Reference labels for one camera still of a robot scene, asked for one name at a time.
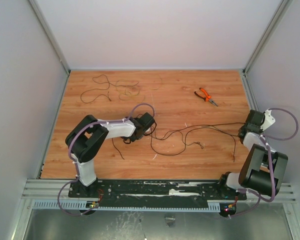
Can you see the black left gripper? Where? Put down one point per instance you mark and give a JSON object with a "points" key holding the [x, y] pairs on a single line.
{"points": [[126, 137]]}

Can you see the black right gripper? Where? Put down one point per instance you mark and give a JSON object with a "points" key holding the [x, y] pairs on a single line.
{"points": [[246, 128]]}

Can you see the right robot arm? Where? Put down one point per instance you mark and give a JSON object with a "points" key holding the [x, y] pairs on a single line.
{"points": [[264, 168]]}

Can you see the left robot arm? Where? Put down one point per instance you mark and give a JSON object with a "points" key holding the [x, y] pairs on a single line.
{"points": [[86, 139]]}

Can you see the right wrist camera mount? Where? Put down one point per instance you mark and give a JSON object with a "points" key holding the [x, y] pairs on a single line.
{"points": [[268, 120]]}

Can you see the orange handled pliers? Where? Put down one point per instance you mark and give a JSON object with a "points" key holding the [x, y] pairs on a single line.
{"points": [[206, 97]]}

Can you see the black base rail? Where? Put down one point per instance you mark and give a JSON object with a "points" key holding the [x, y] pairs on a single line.
{"points": [[150, 194]]}

